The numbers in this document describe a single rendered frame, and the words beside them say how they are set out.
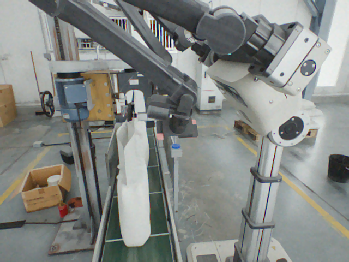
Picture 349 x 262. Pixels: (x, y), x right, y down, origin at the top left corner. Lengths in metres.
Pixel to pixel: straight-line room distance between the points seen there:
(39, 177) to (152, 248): 1.80
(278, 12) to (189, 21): 6.02
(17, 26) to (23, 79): 1.13
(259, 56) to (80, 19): 0.39
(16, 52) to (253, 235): 5.75
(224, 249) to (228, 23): 1.39
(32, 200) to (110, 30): 2.16
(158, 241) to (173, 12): 1.26
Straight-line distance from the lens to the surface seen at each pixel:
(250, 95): 0.69
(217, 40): 0.48
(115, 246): 1.47
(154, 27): 4.25
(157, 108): 0.59
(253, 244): 1.25
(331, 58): 7.53
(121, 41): 0.53
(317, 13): 6.84
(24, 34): 5.96
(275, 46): 0.52
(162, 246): 1.43
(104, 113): 1.49
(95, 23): 0.54
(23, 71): 6.06
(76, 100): 1.23
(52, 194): 2.47
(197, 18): 0.49
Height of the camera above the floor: 1.47
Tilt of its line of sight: 21 degrees down
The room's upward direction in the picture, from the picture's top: straight up
